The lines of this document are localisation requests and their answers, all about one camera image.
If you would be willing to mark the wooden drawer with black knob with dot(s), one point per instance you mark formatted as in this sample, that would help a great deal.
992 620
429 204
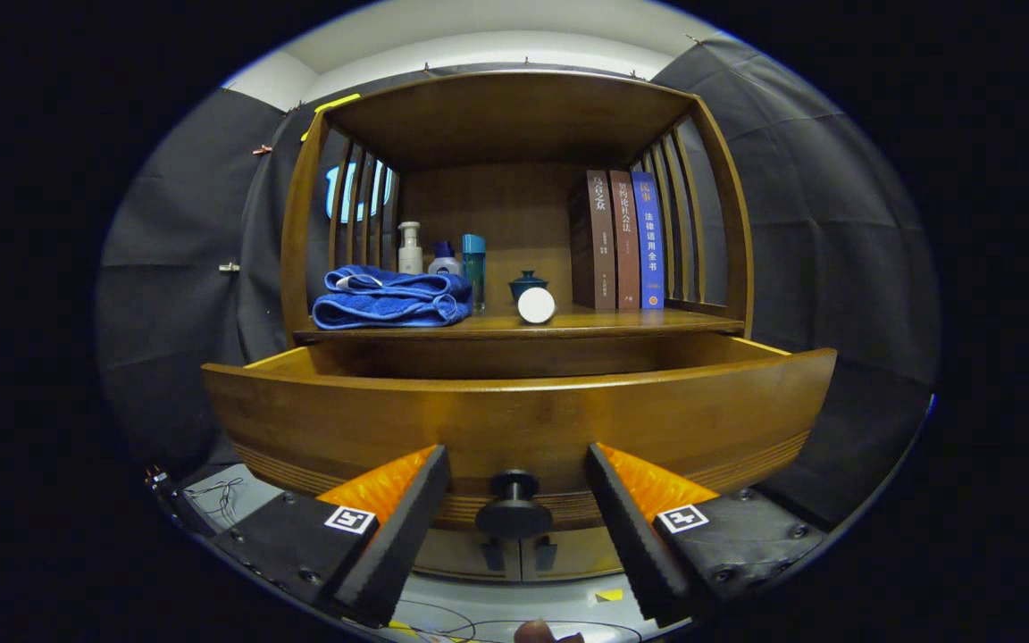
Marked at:
514 420

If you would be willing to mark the white bottle with blue cap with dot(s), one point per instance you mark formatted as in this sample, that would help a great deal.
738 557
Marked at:
445 263

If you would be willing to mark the folded blue towel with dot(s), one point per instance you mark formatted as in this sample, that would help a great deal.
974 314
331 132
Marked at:
389 304

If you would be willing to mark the teal translucent bottle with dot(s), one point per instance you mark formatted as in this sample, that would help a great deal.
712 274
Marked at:
474 268

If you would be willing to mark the white and green tube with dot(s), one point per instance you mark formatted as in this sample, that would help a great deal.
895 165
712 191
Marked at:
537 305

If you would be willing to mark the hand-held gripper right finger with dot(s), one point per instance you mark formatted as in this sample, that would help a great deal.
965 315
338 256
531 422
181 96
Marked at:
629 536

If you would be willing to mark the blue book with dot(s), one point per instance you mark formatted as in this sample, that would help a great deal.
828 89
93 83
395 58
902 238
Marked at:
650 241

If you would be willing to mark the dark brown book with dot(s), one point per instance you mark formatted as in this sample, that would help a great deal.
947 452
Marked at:
595 241

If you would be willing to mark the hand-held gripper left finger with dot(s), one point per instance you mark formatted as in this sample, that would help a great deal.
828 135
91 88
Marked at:
407 536

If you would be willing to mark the reddish brown book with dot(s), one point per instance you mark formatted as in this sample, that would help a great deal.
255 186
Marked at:
626 241

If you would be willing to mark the yellow tape piece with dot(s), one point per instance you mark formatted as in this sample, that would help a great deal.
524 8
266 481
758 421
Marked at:
609 595

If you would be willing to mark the wooden cabinet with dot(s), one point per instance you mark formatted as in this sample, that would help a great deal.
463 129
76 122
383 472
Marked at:
497 116

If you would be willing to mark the white pump bottle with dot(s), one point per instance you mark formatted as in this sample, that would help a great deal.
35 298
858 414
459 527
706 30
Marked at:
410 254

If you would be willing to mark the blue lidded teacup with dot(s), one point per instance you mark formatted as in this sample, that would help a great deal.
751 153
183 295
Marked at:
525 284

